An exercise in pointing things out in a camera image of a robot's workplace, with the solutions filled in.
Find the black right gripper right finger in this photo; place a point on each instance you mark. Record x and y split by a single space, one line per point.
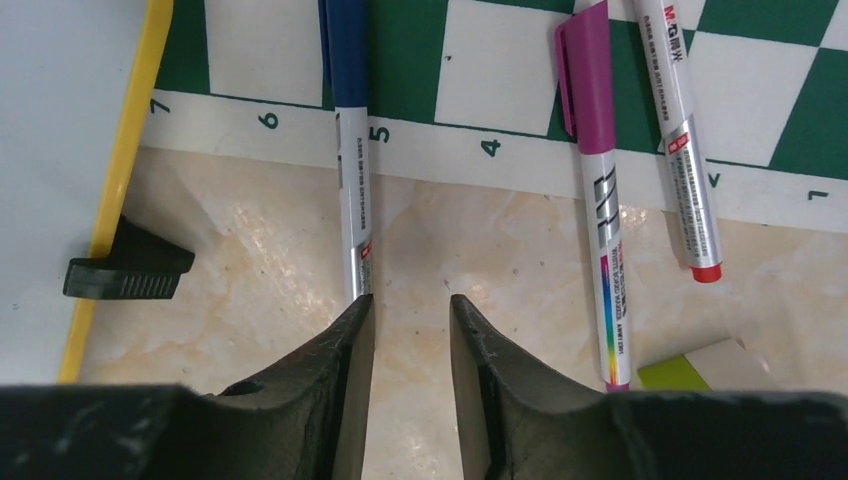
518 418

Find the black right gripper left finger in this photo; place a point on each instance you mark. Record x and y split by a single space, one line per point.
302 417

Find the blue capped marker pen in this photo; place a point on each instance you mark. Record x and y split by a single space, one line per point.
343 26

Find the yellow framed whiteboard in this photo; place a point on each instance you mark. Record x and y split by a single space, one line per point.
76 81

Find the black whiteboard foot clip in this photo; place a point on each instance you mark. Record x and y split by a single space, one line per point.
140 266

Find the green white toy brick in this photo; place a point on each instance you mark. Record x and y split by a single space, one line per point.
722 366

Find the green white chess mat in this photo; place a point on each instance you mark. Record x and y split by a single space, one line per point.
465 92

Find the red capped marker pen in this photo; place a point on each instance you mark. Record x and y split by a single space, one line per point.
669 77

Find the purple capped marker pen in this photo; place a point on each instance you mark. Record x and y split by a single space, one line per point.
583 54

